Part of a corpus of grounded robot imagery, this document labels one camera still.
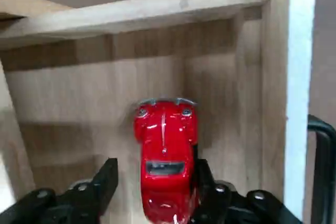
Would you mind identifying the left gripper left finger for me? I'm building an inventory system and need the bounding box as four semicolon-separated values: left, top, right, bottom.
0;157;119;224

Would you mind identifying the wooden drawer with white front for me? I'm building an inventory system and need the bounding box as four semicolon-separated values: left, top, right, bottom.
0;0;319;224

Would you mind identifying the red toy car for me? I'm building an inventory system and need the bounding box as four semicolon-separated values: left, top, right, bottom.
132;97;201;224

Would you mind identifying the light wooden cabinet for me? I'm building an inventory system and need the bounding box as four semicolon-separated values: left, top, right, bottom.
0;0;73;224

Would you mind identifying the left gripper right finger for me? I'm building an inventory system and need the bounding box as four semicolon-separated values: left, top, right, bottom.
193;157;302;224

